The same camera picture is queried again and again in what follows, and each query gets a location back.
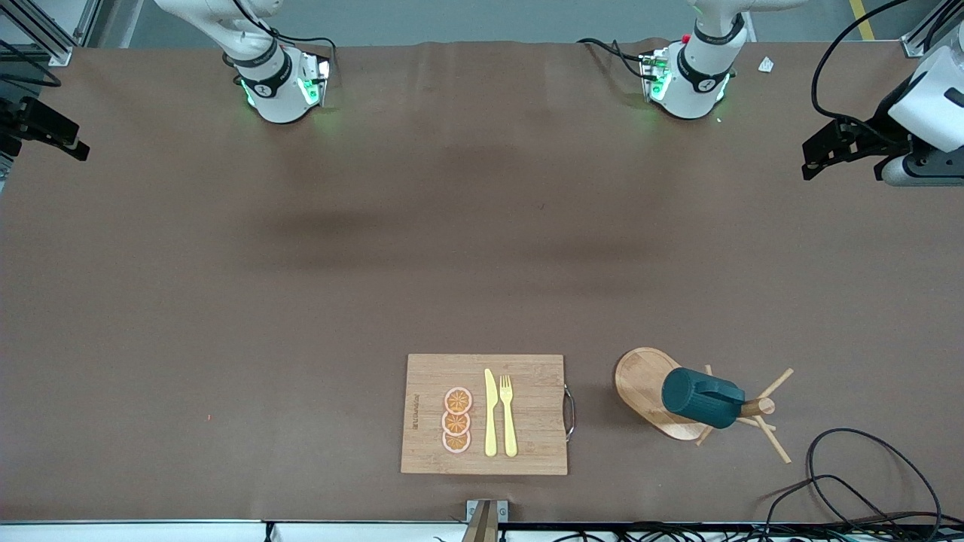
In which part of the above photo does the dark green ribbed cup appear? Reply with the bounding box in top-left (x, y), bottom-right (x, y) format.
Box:
top-left (661, 367), bottom-right (746, 430)

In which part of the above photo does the wooden mug tree stand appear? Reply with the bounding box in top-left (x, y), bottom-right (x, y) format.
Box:
top-left (614, 347), bottom-right (795, 464)

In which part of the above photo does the brown table cover sheet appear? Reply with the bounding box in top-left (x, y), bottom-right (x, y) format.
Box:
top-left (0, 38), bottom-right (964, 524)

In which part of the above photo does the yellow plastic fork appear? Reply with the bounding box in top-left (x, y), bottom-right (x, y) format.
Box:
top-left (499, 375), bottom-right (519, 458)

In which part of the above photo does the yellow plastic knife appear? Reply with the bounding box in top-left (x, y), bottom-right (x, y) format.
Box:
top-left (484, 368), bottom-right (499, 458)

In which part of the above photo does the black left base cable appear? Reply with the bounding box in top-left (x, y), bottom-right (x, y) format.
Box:
top-left (578, 38), bottom-right (650, 80)

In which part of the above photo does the black cable loop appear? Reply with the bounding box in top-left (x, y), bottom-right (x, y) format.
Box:
top-left (806, 428), bottom-right (946, 542)
top-left (761, 474), bottom-right (893, 542)

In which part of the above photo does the bamboo cutting board with handle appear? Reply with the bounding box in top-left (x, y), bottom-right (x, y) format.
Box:
top-left (401, 354), bottom-right (577, 476)

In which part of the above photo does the metal bracket with post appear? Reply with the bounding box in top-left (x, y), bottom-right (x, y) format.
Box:
top-left (461, 499), bottom-right (509, 542)

